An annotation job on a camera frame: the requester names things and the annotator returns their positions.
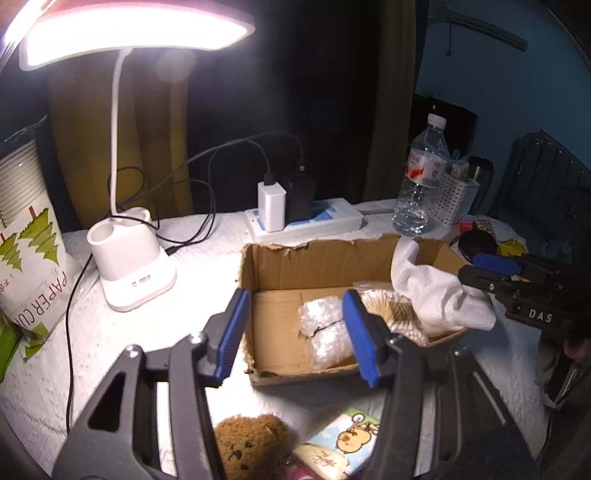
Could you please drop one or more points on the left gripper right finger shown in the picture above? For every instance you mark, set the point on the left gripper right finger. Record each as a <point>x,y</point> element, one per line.
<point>396,364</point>

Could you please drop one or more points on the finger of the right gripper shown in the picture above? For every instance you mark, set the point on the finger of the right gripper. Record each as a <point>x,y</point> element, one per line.
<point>497,264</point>
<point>497,281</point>

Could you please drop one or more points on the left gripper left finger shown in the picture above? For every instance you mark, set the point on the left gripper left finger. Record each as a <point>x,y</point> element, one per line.
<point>199,361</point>

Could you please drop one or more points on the white fluffy cloth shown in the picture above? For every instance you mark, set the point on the white fluffy cloth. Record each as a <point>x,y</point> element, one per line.
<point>441,302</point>

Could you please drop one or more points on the cartoon tissue pack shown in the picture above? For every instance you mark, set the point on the cartoon tissue pack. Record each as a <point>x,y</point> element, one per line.
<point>340,449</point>

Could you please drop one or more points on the brown plush bear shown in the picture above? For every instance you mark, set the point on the brown plush bear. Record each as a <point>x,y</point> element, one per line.
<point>253,447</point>

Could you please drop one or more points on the pink plush toy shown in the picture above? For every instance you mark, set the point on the pink plush toy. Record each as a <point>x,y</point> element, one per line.
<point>293,470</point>

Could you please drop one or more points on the yellow plastic bag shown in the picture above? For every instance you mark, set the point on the yellow plastic bag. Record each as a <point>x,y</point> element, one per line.
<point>512,248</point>

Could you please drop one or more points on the black round zip case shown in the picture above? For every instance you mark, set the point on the black round zip case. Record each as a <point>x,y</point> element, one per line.
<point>476,241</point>

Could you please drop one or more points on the red patterned packet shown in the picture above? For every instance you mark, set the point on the red patterned packet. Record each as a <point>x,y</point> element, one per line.
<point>484,224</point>

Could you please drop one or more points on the beige woven pad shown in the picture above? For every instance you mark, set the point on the beige woven pad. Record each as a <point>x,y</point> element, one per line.
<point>397,312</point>

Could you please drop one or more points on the white perforated basket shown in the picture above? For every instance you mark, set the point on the white perforated basket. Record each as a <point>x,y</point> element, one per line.
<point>453,200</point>

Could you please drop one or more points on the steel cup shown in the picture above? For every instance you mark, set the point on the steel cup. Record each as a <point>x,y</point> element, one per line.
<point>482,171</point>

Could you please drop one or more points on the cardboard box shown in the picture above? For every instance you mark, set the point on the cardboard box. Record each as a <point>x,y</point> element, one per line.
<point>281,279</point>

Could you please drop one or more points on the clear water bottle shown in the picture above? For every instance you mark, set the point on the clear water bottle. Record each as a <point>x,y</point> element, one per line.
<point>424,170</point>

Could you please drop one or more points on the white power strip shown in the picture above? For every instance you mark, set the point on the white power strip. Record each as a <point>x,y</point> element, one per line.
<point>328,217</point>

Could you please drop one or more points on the white tablecloth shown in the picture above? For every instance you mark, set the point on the white tablecloth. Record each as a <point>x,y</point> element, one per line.
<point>115,436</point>

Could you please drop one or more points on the white usb charger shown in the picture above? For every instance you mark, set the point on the white usb charger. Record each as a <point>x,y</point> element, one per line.
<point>271,201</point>

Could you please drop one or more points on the paper cup sleeve pack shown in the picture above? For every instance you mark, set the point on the paper cup sleeve pack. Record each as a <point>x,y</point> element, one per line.
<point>37,274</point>

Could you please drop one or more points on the green snack bag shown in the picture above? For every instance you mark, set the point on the green snack bag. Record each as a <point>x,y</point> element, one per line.
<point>10,337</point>

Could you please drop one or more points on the black power adapter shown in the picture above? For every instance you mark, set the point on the black power adapter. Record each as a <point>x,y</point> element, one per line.
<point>300,197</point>

